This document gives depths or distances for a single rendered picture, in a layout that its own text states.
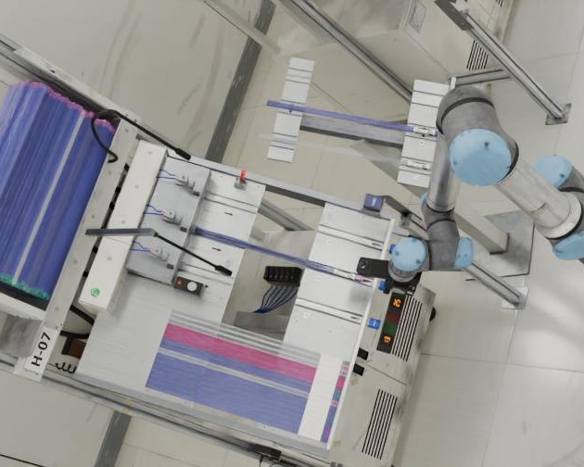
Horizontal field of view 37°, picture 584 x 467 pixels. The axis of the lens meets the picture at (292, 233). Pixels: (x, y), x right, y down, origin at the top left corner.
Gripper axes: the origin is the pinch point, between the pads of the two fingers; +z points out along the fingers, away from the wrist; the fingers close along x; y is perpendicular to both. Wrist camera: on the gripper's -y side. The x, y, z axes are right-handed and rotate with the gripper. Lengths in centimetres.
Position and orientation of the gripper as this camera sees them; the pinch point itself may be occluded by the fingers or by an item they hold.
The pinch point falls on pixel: (386, 284)
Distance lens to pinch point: 241.5
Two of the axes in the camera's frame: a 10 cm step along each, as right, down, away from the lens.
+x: 2.9, -9.2, 2.8
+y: 9.6, 2.8, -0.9
